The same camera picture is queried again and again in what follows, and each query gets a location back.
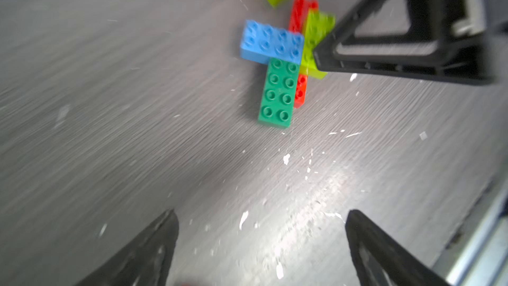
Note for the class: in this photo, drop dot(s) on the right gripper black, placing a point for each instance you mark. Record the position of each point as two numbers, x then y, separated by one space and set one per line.
447 41

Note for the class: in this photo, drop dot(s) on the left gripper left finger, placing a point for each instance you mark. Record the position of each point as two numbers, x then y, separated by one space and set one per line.
145 260

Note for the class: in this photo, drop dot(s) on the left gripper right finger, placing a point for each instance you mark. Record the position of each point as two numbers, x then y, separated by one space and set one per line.
379 259

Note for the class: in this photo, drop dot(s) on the red lego brick top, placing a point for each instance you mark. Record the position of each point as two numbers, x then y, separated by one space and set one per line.
299 14

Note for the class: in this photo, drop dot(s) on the red lego brick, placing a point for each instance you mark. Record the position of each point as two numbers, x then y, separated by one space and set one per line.
299 14
300 94

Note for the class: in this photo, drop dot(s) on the dark green lego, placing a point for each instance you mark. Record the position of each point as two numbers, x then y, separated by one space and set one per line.
279 91

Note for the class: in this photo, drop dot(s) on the blue lego brick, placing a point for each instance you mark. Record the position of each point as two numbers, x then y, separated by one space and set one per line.
261 42

